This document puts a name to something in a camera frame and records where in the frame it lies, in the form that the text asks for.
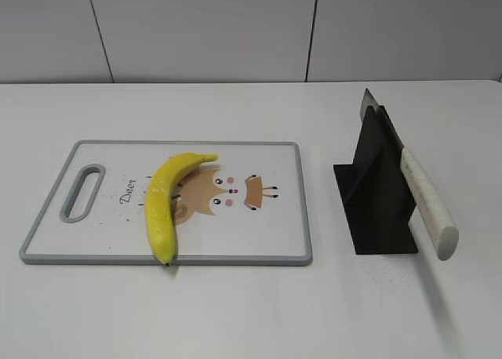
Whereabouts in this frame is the yellow plastic banana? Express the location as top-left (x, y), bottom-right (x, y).
top-left (144, 153), bottom-right (218, 265)

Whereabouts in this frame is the knife with white handle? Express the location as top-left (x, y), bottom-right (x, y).
top-left (359, 89), bottom-right (459, 261)

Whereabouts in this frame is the white cutting board grey rim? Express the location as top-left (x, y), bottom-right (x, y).
top-left (19, 140), bottom-right (312, 266)

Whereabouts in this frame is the black knife stand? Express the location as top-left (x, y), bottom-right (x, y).
top-left (333, 106), bottom-right (418, 255)

